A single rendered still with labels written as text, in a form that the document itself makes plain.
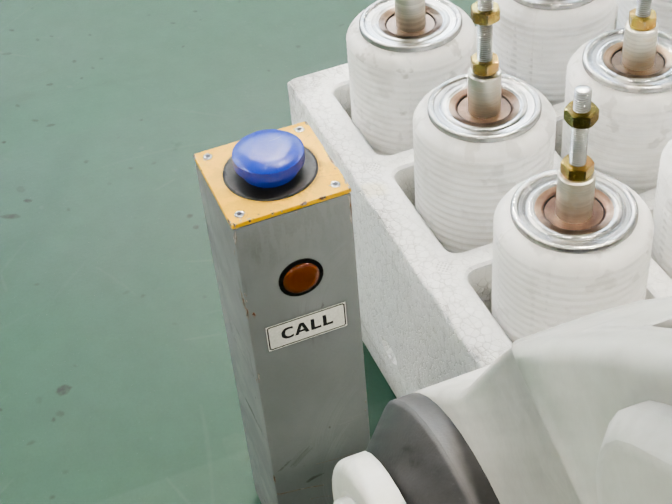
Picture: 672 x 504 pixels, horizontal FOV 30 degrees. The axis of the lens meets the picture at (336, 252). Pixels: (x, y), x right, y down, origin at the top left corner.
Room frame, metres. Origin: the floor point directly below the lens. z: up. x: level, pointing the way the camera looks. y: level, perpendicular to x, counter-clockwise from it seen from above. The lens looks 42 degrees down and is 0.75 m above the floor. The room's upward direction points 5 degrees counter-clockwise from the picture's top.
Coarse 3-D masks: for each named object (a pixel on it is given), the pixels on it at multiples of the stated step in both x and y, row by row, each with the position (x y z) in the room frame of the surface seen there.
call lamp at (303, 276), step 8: (304, 264) 0.52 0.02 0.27; (312, 264) 0.52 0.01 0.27; (288, 272) 0.51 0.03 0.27; (296, 272) 0.51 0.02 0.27; (304, 272) 0.52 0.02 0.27; (312, 272) 0.52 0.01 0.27; (288, 280) 0.51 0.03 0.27; (296, 280) 0.51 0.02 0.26; (304, 280) 0.52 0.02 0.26; (312, 280) 0.52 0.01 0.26; (288, 288) 0.51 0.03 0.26; (296, 288) 0.51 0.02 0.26; (304, 288) 0.52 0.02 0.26
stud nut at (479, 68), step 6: (474, 54) 0.68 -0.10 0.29; (474, 60) 0.68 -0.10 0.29; (492, 60) 0.67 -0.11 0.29; (498, 60) 0.67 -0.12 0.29; (474, 66) 0.67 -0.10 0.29; (480, 66) 0.67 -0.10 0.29; (486, 66) 0.67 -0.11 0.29; (492, 66) 0.67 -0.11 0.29; (498, 66) 0.67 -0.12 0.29; (474, 72) 0.67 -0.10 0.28; (480, 72) 0.67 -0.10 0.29; (486, 72) 0.67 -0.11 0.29; (492, 72) 0.67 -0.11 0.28
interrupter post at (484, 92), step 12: (468, 72) 0.68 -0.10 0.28; (468, 84) 0.68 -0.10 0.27; (480, 84) 0.67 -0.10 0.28; (492, 84) 0.67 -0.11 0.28; (468, 96) 0.68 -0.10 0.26; (480, 96) 0.67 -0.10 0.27; (492, 96) 0.67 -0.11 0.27; (468, 108) 0.68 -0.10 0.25; (480, 108) 0.67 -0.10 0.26; (492, 108) 0.67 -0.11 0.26
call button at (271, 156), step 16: (240, 144) 0.56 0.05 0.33; (256, 144) 0.56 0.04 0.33; (272, 144) 0.55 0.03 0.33; (288, 144) 0.55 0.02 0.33; (240, 160) 0.54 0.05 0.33; (256, 160) 0.54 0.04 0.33; (272, 160) 0.54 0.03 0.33; (288, 160) 0.54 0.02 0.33; (304, 160) 0.55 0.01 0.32; (256, 176) 0.53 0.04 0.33; (272, 176) 0.53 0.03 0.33; (288, 176) 0.53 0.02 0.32
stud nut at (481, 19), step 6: (474, 6) 0.68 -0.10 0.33; (498, 6) 0.68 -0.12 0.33; (474, 12) 0.67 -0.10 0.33; (480, 12) 0.67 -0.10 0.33; (486, 12) 0.67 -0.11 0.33; (492, 12) 0.67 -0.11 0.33; (498, 12) 0.67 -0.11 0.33; (474, 18) 0.67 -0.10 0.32; (480, 18) 0.67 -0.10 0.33; (486, 18) 0.67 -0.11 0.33; (492, 18) 0.67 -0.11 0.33; (498, 18) 0.67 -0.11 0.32; (480, 24) 0.67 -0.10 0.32; (486, 24) 0.67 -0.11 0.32
